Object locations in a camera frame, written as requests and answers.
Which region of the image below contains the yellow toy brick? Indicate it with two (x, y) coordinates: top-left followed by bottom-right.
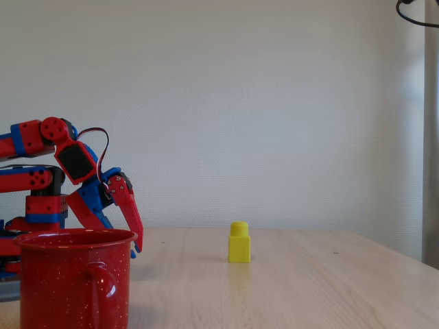
(227, 221), (252, 264)

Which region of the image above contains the red blue robot base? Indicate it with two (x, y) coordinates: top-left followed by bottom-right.
(0, 193), (70, 282)

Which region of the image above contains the red enamel mug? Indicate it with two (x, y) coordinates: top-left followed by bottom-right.
(12, 228), (139, 329)

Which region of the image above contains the grey curtain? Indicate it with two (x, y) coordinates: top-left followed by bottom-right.
(421, 0), (439, 271)

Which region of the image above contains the red white black servo cable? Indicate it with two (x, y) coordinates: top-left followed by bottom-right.
(75, 127), (111, 182)

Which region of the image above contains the black hanging cable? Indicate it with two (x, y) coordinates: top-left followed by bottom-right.
(395, 0), (439, 29)

